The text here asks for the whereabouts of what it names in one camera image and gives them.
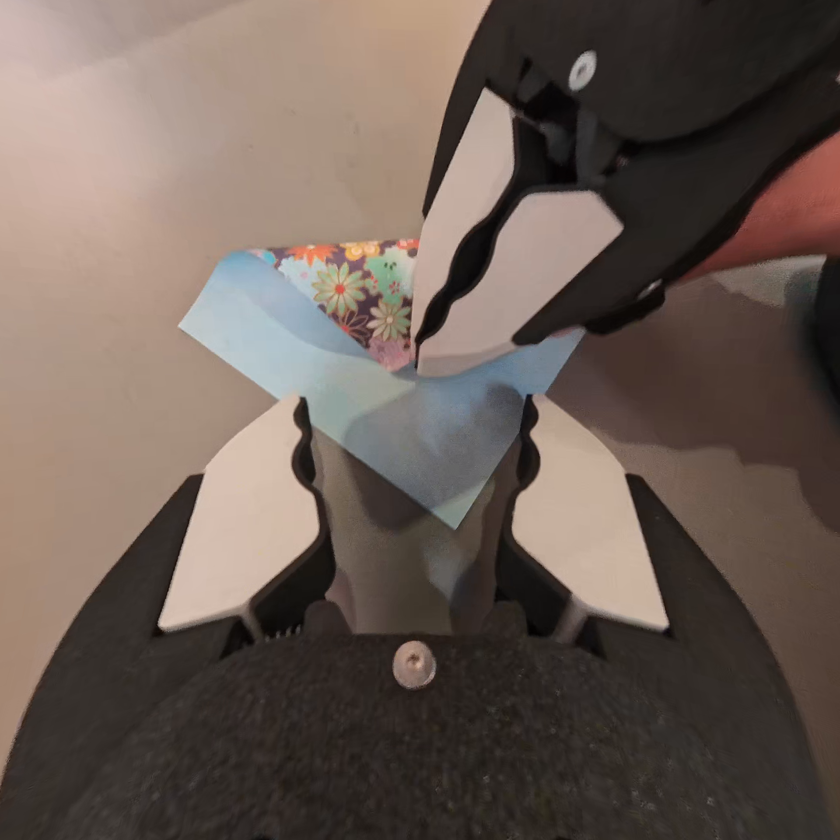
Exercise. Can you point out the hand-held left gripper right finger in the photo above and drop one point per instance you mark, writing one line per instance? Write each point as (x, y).
(584, 531)

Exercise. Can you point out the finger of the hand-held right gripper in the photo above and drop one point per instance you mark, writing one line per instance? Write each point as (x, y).
(544, 262)
(466, 177)

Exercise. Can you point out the person's right hand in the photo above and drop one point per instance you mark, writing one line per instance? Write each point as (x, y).
(787, 216)

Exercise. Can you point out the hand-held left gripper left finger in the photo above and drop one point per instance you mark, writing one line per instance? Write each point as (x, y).
(243, 525)

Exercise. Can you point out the floral origami paper blue back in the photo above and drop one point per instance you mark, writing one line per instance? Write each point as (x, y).
(420, 426)

